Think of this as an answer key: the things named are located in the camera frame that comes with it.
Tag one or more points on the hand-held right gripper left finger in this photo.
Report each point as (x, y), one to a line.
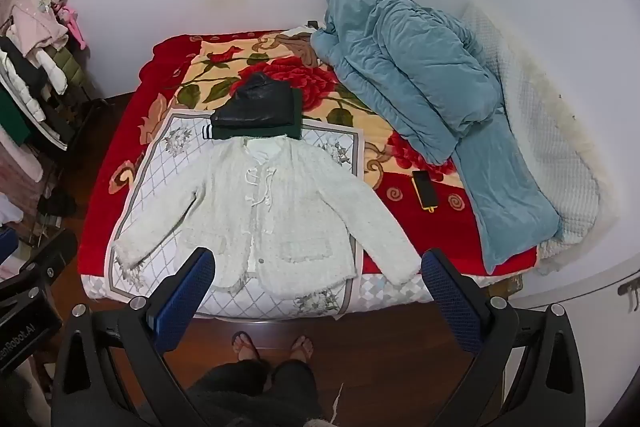
(184, 299)

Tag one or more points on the phone with yellow case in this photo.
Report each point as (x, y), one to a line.
(425, 192)

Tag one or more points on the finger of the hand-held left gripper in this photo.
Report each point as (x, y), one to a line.
(50, 259)

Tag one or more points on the blue quilt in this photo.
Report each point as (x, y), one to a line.
(410, 72)

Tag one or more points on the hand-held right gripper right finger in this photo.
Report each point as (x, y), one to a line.
(450, 302)

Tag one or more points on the white fuzzy jacket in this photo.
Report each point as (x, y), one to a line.
(300, 207)

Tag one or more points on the pile of assorted clothes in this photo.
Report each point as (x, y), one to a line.
(30, 24)

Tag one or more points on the person's right foot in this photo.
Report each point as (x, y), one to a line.
(302, 347)

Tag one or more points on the person's left foot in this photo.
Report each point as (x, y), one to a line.
(245, 344)

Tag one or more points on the person's foot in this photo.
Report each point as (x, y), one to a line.
(245, 344)
(302, 347)

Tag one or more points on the red floral blanket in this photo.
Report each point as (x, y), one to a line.
(425, 229)

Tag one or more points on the white textured blanket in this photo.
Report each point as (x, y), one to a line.
(545, 142)

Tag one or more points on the black leather jacket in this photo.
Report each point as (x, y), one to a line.
(260, 107)

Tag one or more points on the dark green striped-cuff garment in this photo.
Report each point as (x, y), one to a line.
(297, 117)

